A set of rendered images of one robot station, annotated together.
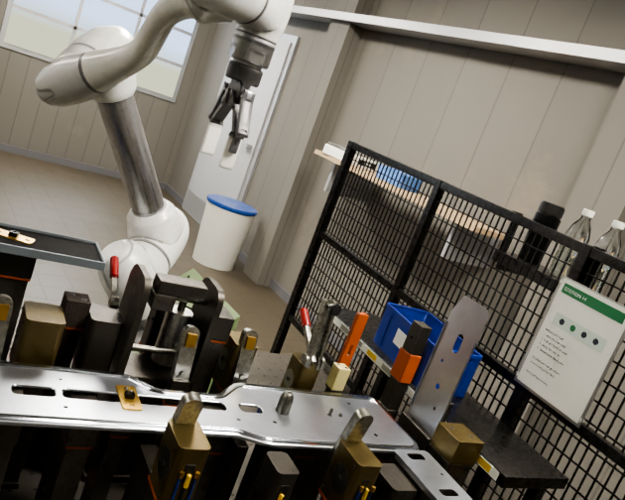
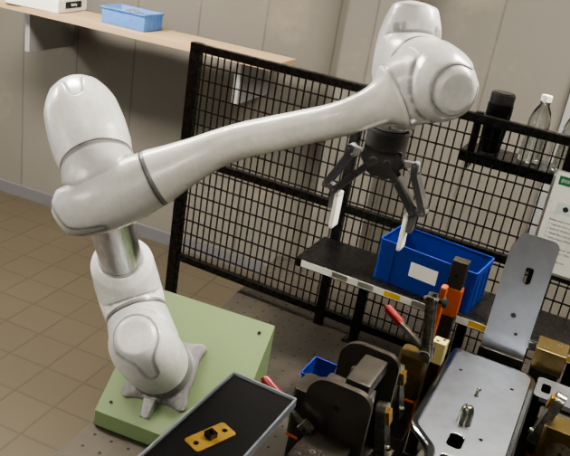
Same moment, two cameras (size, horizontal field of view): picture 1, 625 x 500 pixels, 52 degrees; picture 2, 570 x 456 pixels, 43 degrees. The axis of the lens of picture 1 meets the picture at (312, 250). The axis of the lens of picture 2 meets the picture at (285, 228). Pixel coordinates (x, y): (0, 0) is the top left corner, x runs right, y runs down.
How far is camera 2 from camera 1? 1.25 m
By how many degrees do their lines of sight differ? 35
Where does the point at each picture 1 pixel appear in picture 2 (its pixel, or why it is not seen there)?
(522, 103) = not seen: outside the picture
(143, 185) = (132, 245)
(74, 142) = not seen: outside the picture
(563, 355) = not seen: outside the picture
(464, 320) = (530, 255)
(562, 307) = (563, 196)
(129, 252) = (156, 329)
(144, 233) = (136, 292)
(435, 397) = (513, 325)
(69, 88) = (137, 215)
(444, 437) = (547, 357)
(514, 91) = not seen: outside the picture
